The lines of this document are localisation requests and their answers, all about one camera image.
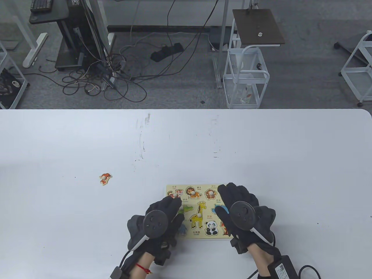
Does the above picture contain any white metal rack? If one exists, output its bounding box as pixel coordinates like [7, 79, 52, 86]
[0, 41, 28, 109]

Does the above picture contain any white metal cart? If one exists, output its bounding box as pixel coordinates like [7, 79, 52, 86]
[341, 30, 372, 106]

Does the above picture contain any tangle of floor cables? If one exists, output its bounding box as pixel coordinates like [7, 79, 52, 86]
[39, 52, 147, 102]

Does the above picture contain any clear plastic bottle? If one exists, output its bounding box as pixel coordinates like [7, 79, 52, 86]
[240, 83, 253, 104]

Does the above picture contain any black computer tower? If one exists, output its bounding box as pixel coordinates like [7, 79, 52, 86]
[55, 0, 101, 72]

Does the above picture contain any white desk leg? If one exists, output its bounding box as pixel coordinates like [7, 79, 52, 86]
[87, 0, 115, 48]

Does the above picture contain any person's right forearm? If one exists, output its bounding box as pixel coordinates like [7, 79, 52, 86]
[247, 243, 279, 278]

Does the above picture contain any black desk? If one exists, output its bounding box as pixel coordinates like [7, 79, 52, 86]
[28, 0, 70, 25]

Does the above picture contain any white desk foot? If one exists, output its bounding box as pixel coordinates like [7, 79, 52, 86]
[12, 12, 48, 69]

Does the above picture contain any white metal pole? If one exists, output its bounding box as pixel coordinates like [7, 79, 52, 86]
[213, 0, 230, 88]

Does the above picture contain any black desk crossbar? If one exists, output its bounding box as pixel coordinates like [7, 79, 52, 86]
[107, 25, 211, 33]

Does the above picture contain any white wire cart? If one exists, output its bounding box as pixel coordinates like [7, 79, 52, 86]
[223, 17, 270, 109]

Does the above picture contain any brown board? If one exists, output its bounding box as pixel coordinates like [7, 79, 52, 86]
[232, 9, 285, 47]

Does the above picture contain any black bag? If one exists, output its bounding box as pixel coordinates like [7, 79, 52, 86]
[0, 68, 25, 109]

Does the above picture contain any black keyboard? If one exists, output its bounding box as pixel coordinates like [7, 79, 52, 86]
[30, 0, 54, 12]

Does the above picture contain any yellow giraffe puzzle piece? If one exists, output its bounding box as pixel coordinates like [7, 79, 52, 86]
[189, 201, 207, 229]

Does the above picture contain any black power strip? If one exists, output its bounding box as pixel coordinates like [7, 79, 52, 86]
[150, 43, 184, 62]

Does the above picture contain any wooden animal puzzle frame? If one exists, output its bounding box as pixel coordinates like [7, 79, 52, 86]
[165, 184, 234, 240]

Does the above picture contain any person's right hand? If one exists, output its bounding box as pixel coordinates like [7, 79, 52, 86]
[214, 183, 276, 247]

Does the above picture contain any person's left hand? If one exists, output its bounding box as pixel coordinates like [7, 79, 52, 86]
[132, 195, 185, 257]

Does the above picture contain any person's left forearm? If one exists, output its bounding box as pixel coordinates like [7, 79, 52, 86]
[129, 252, 154, 279]

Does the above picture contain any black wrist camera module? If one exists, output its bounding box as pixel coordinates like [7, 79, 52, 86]
[231, 237, 248, 255]
[153, 241, 172, 265]

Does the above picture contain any panda puzzle piece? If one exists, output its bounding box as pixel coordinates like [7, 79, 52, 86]
[204, 220, 219, 236]

